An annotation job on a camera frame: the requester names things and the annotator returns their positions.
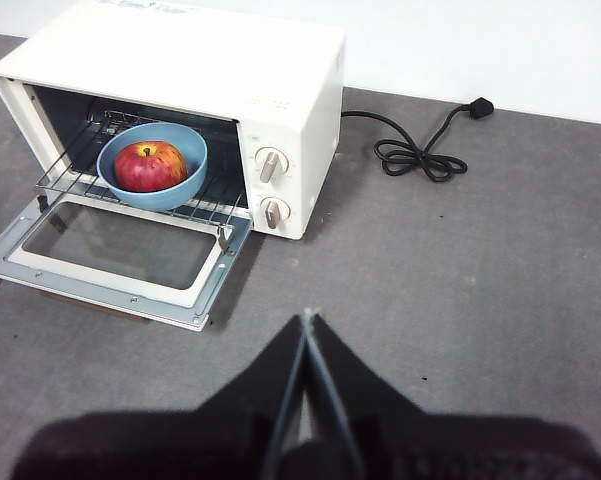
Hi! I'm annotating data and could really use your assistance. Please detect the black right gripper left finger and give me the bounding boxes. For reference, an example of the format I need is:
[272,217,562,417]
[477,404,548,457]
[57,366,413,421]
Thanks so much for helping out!
[9,314,309,480]

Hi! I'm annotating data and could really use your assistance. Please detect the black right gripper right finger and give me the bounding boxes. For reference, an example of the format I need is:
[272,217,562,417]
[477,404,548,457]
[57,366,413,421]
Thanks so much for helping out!
[307,313,601,480]

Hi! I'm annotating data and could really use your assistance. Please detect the white glass oven door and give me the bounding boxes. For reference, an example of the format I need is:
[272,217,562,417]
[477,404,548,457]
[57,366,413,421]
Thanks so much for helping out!
[0,192,254,332]

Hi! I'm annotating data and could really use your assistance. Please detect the blue bowl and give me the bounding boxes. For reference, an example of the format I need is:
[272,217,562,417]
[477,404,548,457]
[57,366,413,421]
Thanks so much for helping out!
[96,122,209,212]

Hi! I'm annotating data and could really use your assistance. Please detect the red apple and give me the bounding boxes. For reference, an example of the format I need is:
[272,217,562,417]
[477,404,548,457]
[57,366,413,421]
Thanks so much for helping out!
[113,141,189,193]

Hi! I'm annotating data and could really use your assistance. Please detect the beige oven knob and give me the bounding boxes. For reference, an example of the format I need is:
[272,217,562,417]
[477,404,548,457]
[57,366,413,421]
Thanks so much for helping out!
[259,196,292,230]
[254,146,290,184]

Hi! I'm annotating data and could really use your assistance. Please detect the white toaster oven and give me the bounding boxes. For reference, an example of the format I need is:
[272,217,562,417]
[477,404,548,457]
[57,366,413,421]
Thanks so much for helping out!
[0,0,346,242]

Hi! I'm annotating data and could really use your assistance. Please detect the metal wire oven rack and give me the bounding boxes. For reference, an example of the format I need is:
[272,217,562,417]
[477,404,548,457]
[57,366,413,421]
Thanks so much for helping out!
[35,110,246,226]

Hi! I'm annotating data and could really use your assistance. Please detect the black oven power cable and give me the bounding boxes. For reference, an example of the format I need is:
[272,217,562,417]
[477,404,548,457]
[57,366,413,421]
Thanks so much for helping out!
[340,96,496,184]

